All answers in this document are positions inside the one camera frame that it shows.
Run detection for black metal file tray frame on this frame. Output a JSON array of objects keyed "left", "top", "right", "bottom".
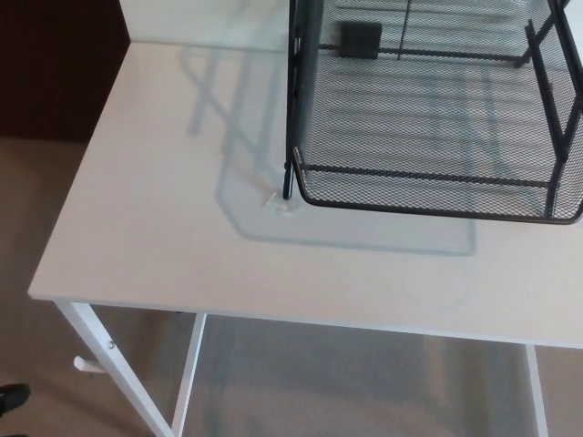
[{"left": 281, "top": 0, "right": 583, "bottom": 218}]

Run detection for dark brown wooden panel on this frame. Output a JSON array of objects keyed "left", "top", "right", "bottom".
[{"left": 0, "top": 0, "right": 131, "bottom": 147}]

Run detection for white table left leg frame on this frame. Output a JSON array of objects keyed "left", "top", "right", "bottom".
[{"left": 56, "top": 301, "right": 208, "bottom": 437}]

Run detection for white table right leg frame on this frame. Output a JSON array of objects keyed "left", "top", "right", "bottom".
[{"left": 522, "top": 345, "right": 542, "bottom": 437}]

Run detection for black shoe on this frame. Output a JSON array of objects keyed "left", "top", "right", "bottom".
[{"left": 0, "top": 382, "right": 32, "bottom": 418}]

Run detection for black mesh file tray drawer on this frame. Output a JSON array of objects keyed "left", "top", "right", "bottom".
[{"left": 286, "top": 0, "right": 583, "bottom": 228}]

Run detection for white table leg frame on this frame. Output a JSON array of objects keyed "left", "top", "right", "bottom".
[
  {"left": 522, "top": 345, "right": 542, "bottom": 437},
  {"left": 56, "top": 301, "right": 208, "bottom": 437}
]

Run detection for white hook peg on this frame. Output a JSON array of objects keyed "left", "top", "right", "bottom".
[{"left": 73, "top": 355, "right": 104, "bottom": 376}]

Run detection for clear tape piece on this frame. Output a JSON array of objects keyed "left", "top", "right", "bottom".
[{"left": 261, "top": 190, "right": 302, "bottom": 219}]

